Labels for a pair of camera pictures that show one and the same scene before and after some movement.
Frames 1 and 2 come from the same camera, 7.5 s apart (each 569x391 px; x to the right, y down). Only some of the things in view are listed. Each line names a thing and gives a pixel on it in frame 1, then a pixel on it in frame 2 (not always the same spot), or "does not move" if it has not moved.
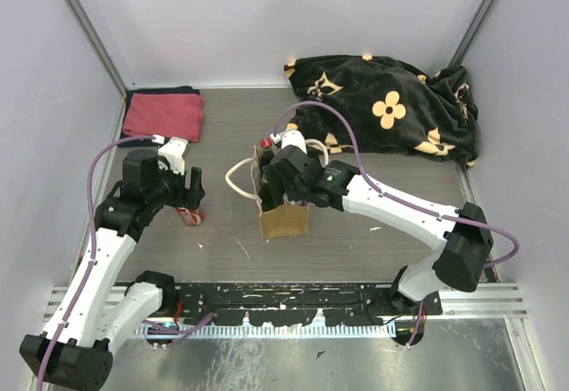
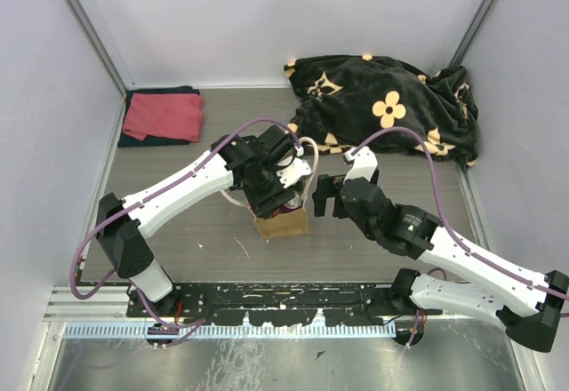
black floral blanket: [392, 107] does not move
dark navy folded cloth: [182, 90] does not move
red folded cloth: [167, 115] does not move
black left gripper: [188, 197] → [264, 204]
